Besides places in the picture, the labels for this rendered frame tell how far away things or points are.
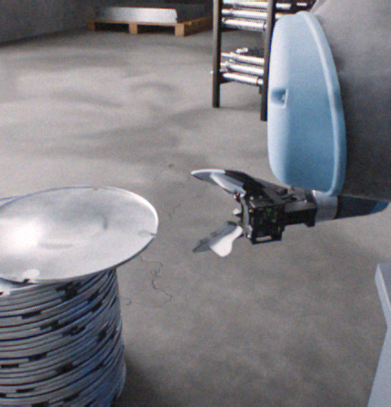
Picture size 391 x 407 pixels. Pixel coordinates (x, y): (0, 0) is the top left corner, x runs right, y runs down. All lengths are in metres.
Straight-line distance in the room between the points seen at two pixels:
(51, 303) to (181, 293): 0.50
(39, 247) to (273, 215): 0.37
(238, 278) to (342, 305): 0.25
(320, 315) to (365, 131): 0.85
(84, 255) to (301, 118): 0.48
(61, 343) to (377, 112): 0.57
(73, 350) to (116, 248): 0.17
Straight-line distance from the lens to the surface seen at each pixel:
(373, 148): 0.28
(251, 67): 2.42
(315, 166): 0.29
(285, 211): 0.77
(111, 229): 0.75
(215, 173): 0.76
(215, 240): 0.82
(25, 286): 0.67
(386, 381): 0.47
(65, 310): 0.70
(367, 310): 1.15
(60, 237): 0.74
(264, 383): 0.94
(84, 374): 0.80
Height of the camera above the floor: 0.70
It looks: 27 degrees down
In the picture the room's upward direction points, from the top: straight up
